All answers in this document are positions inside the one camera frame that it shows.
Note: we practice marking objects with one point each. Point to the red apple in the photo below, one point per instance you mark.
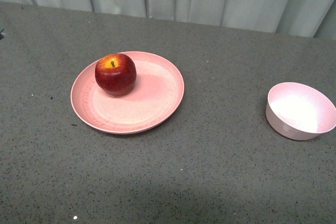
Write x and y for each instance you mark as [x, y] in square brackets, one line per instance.
[116, 74]

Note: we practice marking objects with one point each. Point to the pink plate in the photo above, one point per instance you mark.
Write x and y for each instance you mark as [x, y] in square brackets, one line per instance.
[158, 92]

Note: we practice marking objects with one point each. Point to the light pink bowl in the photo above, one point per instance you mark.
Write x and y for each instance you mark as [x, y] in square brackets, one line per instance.
[299, 112]

